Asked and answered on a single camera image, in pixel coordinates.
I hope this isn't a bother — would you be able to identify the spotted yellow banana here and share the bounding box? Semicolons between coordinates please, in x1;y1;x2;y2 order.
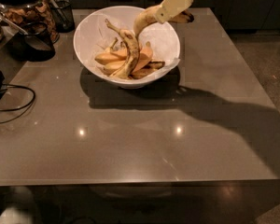
133;5;194;37

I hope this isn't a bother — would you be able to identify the spotted banana with stem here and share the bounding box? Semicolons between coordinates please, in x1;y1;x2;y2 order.
105;19;140;79

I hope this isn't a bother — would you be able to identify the dark bruised banana right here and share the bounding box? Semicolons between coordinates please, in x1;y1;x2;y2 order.
130;61;165;79

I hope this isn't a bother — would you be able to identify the white bowl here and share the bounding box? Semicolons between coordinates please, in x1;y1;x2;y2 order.
73;6;180;89

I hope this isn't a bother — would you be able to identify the orange yellow banana left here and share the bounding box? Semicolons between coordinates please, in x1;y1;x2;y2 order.
94;49;127;65

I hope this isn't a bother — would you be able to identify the orange yellow banana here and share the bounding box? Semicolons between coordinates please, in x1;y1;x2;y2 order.
94;49;127;65
102;41;153;75

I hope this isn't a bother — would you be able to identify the orange yellow banana middle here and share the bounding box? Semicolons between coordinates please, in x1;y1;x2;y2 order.
102;41;153;75

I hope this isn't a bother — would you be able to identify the black mesh pen cup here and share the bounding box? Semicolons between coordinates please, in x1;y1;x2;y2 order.
50;1;75;33

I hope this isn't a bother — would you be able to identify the black mug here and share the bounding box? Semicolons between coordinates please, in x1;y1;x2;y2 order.
9;22;55;62

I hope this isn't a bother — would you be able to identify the glass jar with black lid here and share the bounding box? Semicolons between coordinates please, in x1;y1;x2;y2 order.
0;0;59;43

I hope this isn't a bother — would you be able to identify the metal spoon handle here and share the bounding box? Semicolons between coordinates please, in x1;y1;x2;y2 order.
0;13;29;35

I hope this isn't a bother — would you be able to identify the black cable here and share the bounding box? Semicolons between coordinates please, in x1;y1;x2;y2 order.
0;83;37;125

